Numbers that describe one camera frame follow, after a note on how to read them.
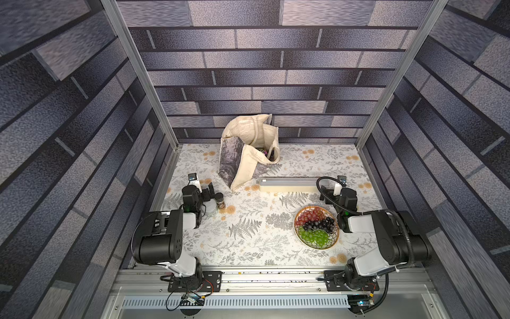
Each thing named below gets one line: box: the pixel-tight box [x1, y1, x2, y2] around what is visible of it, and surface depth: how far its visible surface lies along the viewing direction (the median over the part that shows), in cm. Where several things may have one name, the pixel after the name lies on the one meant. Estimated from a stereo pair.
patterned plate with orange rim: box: [293, 204, 340, 251], surface depth 84 cm
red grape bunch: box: [295, 207, 328, 226], surface depth 89 cm
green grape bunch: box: [298, 225, 331, 246], surface depth 84 cm
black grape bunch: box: [302, 216, 336, 234], surface depth 85 cm
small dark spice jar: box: [214, 192, 226, 210], surface depth 89 cm
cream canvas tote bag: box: [218, 113, 280, 191], surface depth 95 cm
